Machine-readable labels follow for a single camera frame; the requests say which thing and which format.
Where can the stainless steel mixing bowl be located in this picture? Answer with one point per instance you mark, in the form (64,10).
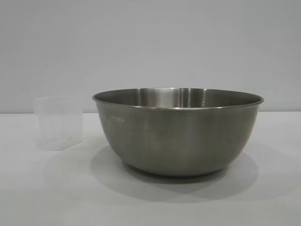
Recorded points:
(178,134)

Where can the clear plastic measuring cup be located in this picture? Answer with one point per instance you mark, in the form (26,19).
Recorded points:
(58,120)

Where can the white tablecloth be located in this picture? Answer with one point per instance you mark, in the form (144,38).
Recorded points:
(70,200)

